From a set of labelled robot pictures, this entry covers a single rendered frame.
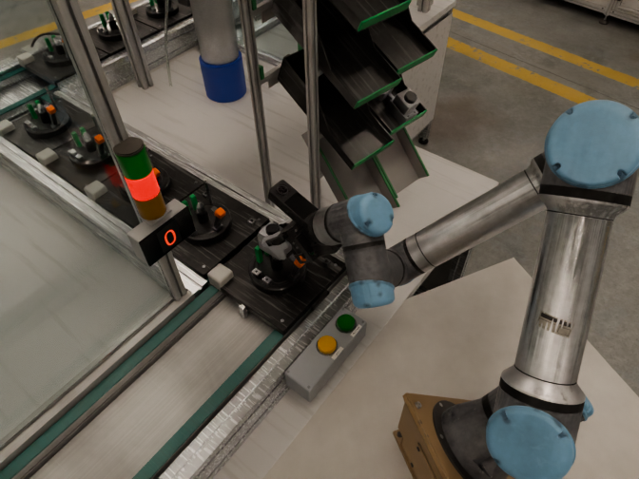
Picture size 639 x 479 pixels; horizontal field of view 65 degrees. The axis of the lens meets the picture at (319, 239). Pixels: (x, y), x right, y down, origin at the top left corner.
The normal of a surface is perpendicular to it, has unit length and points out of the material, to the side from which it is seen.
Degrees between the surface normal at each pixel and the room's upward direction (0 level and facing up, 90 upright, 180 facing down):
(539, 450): 58
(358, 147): 25
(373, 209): 46
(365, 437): 0
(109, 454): 0
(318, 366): 0
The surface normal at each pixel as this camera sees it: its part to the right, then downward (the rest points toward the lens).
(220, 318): -0.02, -0.66
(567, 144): -0.44, -0.08
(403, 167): 0.46, -0.07
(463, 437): -0.46, -0.48
